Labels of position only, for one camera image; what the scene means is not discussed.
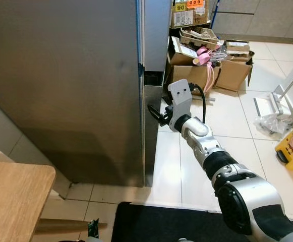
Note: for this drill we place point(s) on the large open cardboard box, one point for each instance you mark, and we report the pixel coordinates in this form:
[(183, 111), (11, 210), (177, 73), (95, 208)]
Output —
[(184, 75)]

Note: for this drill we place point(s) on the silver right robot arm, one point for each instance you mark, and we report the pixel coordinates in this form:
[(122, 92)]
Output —
[(247, 196)]

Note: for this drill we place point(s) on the blue broom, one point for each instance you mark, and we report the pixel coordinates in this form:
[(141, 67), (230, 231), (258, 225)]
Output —
[(215, 15)]

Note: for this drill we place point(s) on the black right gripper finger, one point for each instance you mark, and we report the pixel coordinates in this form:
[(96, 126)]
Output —
[(155, 111), (161, 120)]

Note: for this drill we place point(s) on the green snack bag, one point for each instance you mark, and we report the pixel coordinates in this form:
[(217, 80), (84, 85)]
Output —
[(94, 232)]

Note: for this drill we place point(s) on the pink plastic object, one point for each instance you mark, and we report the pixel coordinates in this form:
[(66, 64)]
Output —
[(203, 56)]

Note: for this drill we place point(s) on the clear plastic bag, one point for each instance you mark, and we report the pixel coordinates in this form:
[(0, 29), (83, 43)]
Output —
[(272, 125)]

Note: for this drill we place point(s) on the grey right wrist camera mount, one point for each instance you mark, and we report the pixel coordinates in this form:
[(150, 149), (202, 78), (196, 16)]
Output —
[(180, 96)]

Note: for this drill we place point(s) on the black floor mat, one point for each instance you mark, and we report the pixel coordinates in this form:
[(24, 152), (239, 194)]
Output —
[(166, 224)]

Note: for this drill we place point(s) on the white flat metal tray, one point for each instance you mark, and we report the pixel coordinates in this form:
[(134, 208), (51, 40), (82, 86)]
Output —
[(267, 105)]

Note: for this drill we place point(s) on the light wooden table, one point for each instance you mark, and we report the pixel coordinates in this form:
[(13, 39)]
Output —
[(15, 196)]

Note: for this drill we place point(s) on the plain brown cardboard box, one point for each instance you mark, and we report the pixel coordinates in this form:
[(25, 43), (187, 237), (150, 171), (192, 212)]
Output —
[(232, 73)]

